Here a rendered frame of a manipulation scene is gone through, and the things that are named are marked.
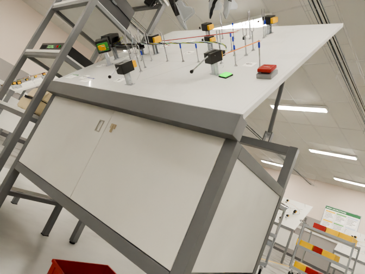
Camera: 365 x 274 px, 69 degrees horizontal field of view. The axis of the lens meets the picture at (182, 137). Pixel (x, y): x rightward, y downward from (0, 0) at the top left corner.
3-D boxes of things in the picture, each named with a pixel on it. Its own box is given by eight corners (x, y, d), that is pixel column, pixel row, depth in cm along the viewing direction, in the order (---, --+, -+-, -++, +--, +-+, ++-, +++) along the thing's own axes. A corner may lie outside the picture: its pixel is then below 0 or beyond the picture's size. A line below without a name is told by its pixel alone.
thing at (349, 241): (344, 304, 456) (362, 242, 475) (337, 303, 422) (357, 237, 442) (289, 273, 527) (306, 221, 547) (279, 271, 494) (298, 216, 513)
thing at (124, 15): (94, 0, 168) (108, -24, 172) (74, 2, 182) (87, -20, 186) (125, 33, 192) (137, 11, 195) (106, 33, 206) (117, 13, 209)
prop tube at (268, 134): (269, 138, 132) (285, 78, 131) (264, 137, 134) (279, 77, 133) (271, 139, 135) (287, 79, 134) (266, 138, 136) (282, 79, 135)
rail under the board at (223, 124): (232, 135, 73) (240, 114, 74) (45, 90, 146) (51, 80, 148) (239, 142, 77) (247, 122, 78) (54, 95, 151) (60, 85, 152)
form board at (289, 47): (55, 83, 149) (53, 80, 149) (173, 33, 210) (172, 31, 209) (243, 119, 76) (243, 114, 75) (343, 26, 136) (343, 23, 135)
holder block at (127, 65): (110, 92, 113) (102, 69, 108) (131, 81, 120) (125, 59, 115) (117, 93, 110) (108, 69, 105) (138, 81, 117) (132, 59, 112)
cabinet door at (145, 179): (168, 271, 71) (224, 137, 78) (68, 197, 105) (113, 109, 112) (173, 271, 73) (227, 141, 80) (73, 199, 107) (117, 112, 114)
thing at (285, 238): (281, 263, 646) (303, 199, 676) (241, 242, 734) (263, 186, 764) (293, 267, 693) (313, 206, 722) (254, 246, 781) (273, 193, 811)
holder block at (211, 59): (205, 63, 105) (203, 53, 103) (215, 58, 107) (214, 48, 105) (212, 64, 102) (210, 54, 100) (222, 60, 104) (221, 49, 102)
